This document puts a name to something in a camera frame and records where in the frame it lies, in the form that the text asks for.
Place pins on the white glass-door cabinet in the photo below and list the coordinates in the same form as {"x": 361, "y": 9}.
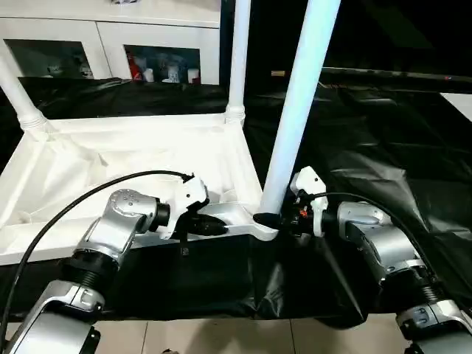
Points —
{"x": 110, "y": 29}

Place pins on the white plastic table top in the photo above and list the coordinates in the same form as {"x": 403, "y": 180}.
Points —
{"x": 129, "y": 147}

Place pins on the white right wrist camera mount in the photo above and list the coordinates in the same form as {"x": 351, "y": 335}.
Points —
{"x": 313, "y": 188}

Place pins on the black backdrop cloth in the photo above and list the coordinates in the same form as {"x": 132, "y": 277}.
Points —
{"x": 387, "y": 33}

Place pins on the black table mat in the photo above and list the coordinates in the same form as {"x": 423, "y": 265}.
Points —
{"x": 387, "y": 155}

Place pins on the dark metal rod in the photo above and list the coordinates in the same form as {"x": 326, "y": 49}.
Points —
{"x": 398, "y": 73}

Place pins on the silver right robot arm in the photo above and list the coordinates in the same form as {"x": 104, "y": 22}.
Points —
{"x": 387, "y": 243}

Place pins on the white plastic table leg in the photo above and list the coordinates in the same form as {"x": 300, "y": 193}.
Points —
{"x": 298, "y": 92}
{"x": 22, "y": 99}
{"x": 237, "y": 55}

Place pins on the white flat board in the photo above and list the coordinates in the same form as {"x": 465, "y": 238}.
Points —
{"x": 459, "y": 107}

